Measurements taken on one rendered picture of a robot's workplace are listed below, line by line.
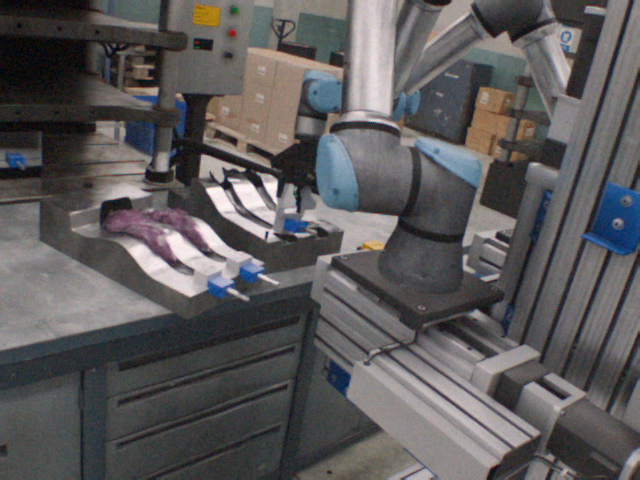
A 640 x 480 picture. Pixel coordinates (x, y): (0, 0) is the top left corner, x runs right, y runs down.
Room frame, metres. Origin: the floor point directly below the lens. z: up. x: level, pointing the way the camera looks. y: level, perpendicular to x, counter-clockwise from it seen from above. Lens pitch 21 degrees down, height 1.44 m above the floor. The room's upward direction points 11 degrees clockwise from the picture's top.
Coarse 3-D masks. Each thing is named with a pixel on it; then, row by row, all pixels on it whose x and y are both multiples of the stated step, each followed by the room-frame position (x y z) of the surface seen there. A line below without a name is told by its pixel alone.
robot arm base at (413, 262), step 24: (408, 240) 0.93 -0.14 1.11; (432, 240) 0.91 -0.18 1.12; (456, 240) 0.93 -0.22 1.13; (384, 264) 0.94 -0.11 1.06; (408, 264) 0.91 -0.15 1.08; (432, 264) 0.91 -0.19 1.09; (456, 264) 0.93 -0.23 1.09; (408, 288) 0.90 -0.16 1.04; (432, 288) 0.90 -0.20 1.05; (456, 288) 0.93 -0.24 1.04
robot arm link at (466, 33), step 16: (480, 0) 1.41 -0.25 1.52; (496, 0) 1.39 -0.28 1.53; (512, 0) 1.39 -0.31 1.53; (528, 0) 1.40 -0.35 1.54; (464, 16) 1.44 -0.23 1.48; (480, 16) 1.40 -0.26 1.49; (496, 16) 1.39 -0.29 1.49; (512, 16) 1.39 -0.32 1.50; (528, 16) 1.41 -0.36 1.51; (448, 32) 1.44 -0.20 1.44; (464, 32) 1.42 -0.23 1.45; (480, 32) 1.41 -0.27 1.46; (496, 32) 1.40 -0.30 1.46; (432, 48) 1.45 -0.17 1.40; (448, 48) 1.43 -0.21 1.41; (464, 48) 1.43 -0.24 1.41; (416, 64) 1.46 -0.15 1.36; (432, 64) 1.45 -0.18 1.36; (448, 64) 1.45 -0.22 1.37; (416, 80) 1.47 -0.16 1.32
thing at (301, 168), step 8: (296, 136) 1.42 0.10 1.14; (304, 136) 1.41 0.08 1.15; (304, 144) 1.43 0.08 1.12; (312, 144) 1.40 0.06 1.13; (304, 152) 1.42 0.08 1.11; (312, 152) 1.39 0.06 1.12; (288, 160) 1.42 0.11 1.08; (296, 160) 1.42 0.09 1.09; (304, 160) 1.41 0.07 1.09; (312, 160) 1.39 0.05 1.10; (288, 168) 1.41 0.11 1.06; (296, 168) 1.40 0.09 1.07; (304, 168) 1.37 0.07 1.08; (312, 168) 1.40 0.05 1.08; (288, 176) 1.41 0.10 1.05; (296, 176) 1.40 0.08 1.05; (304, 176) 1.36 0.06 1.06; (312, 176) 1.40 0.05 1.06; (304, 184) 1.38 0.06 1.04; (312, 184) 1.39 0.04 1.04
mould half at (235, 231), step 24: (168, 192) 1.70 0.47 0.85; (192, 192) 1.60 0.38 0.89; (216, 192) 1.56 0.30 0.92; (240, 192) 1.61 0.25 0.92; (192, 216) 1.59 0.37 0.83; (216, 216) 1.51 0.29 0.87; (240, 216) 1.51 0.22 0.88; (264, 216) 1.54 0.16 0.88; (312, 216) 1.61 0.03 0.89; (240, 240) 1.43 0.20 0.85; (264, 240) 1.36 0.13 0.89; (312, 240) 1.45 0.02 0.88; (336, 240) 1.52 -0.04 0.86; (288, 264) 1.40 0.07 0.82; (312, 264) 1.46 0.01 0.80
